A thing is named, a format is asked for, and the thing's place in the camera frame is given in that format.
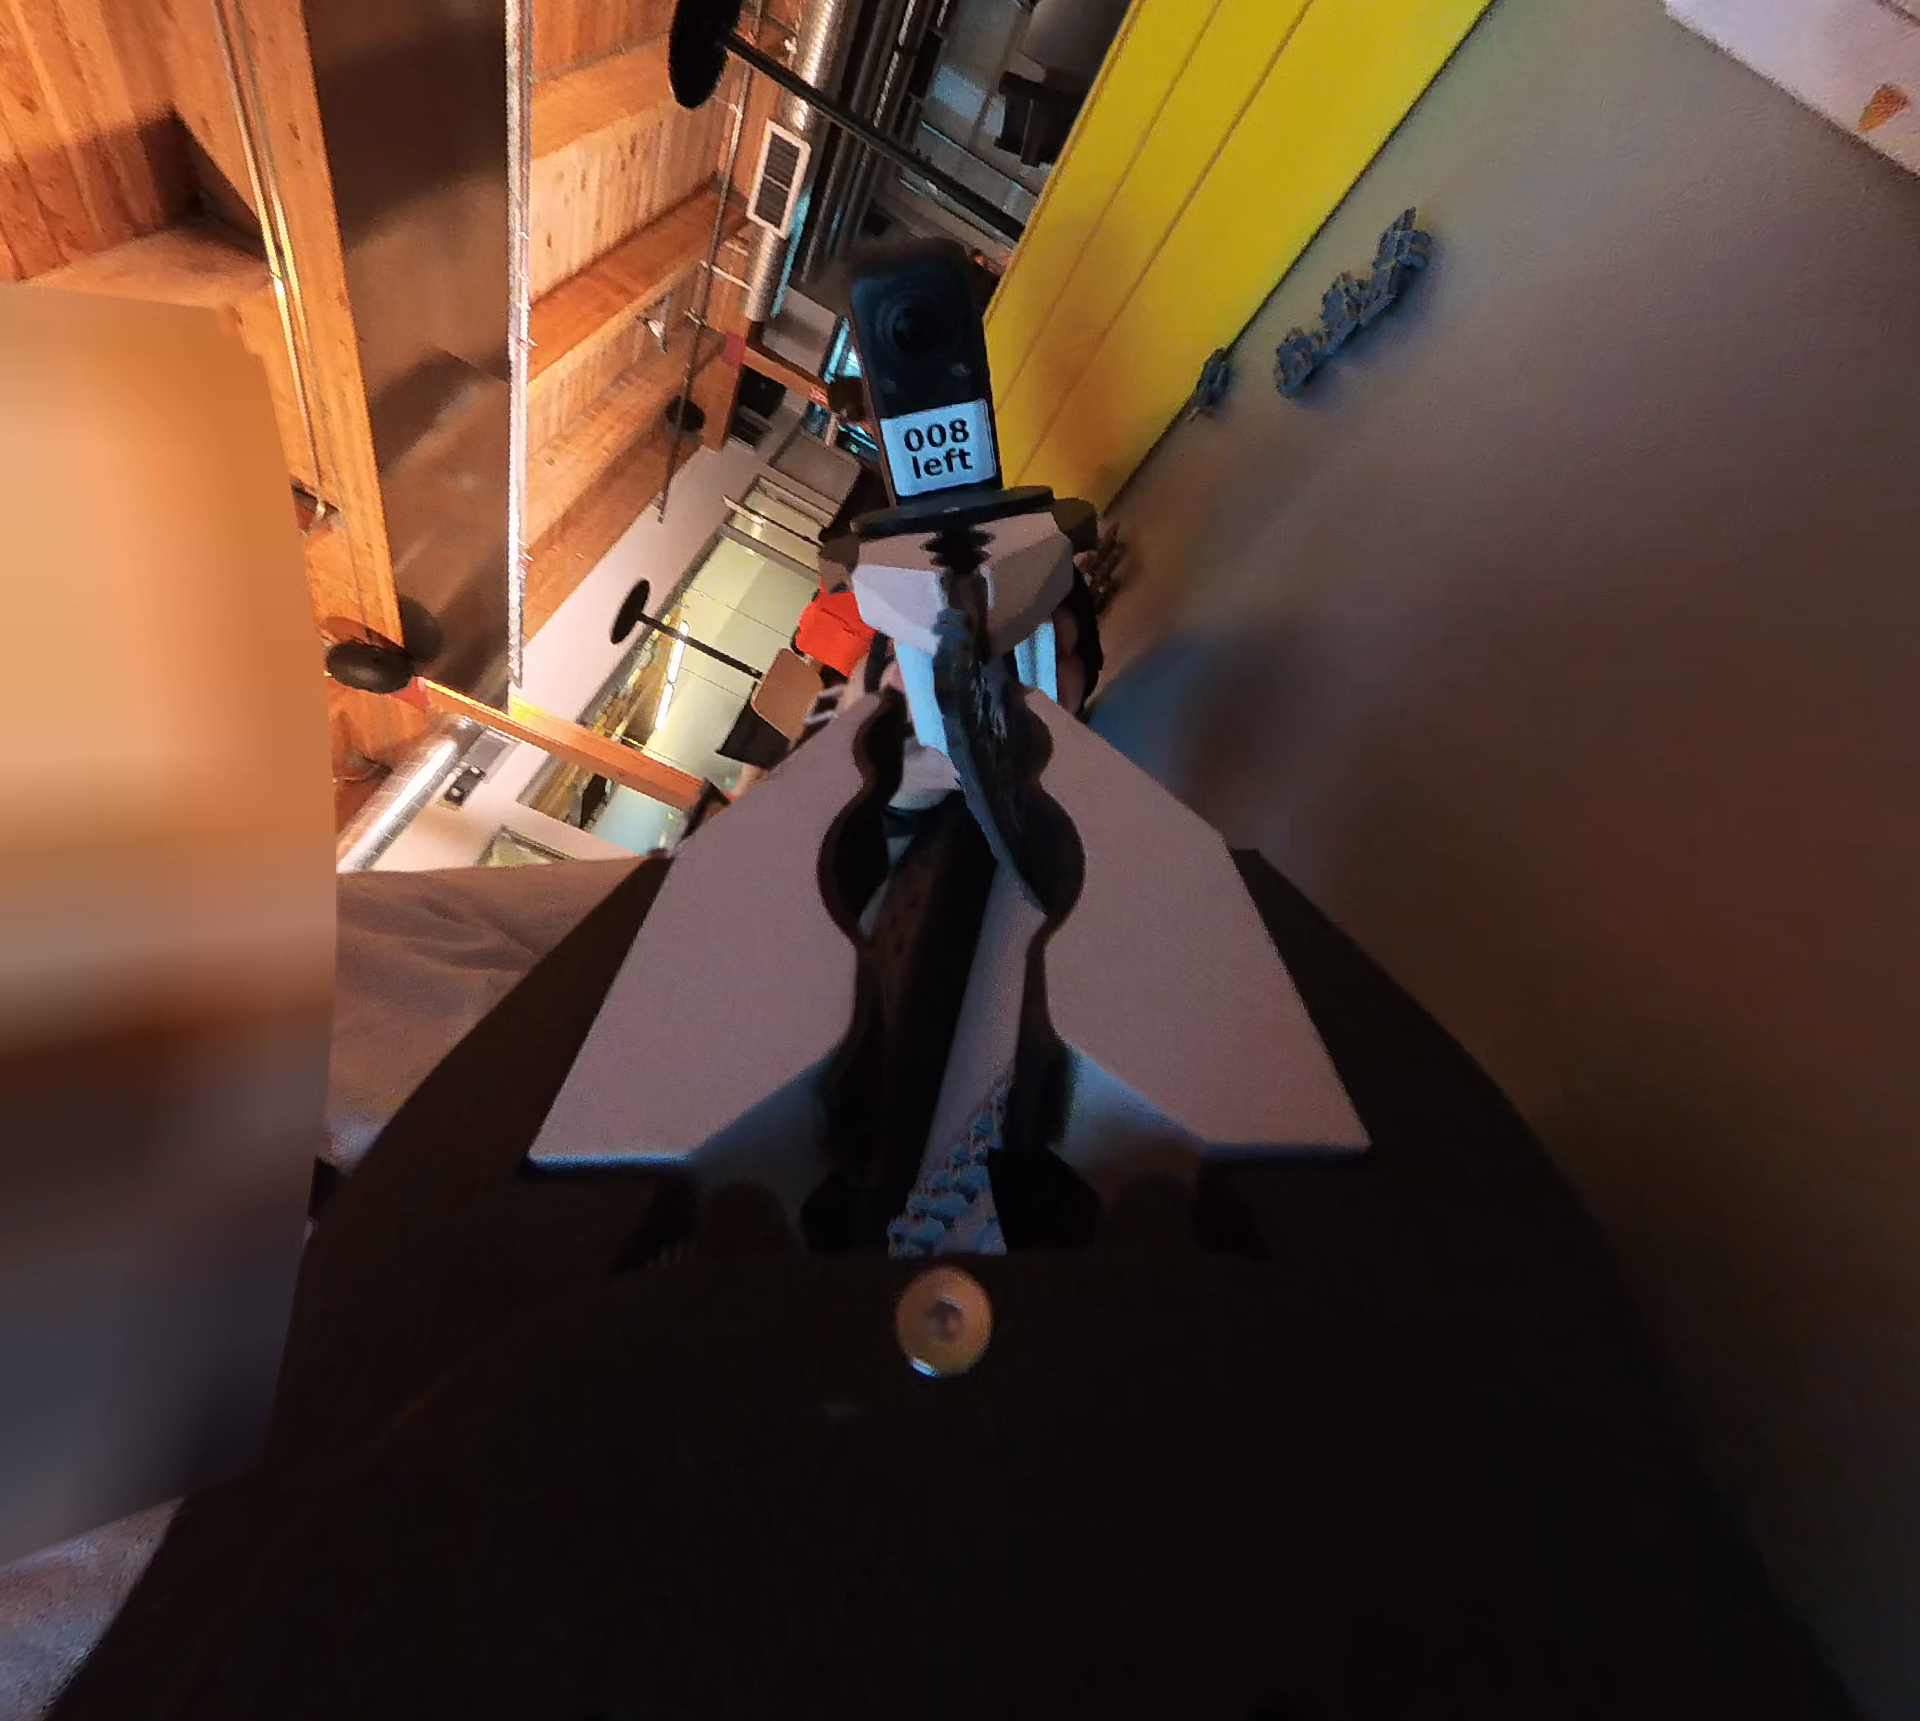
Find grey desk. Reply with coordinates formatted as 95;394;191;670
1079;0;1920;1693

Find white air vent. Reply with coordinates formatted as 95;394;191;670
746;120;816;230

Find silver duct with grille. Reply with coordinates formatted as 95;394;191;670
336;722;519;871

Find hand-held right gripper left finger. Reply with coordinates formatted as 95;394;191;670
524;708;883;1258

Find scattered loose track links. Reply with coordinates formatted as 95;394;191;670
1079;206;1433;581

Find grey toy track chain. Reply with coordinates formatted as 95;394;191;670
883;579;1059;1258

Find tan office chair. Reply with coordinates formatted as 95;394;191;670
756;648;824;762

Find yellow plastic bin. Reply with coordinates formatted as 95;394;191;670
982;0;1577;514

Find black ceiling pole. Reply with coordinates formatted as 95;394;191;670
610;578;782;688
665;0;1030;237

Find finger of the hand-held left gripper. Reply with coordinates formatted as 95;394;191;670
847;553;949;702
971;509;1082;699

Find orange plastic object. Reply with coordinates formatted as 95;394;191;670
793;587;880;672

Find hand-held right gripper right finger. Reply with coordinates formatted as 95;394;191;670
1016;697;1374;1258

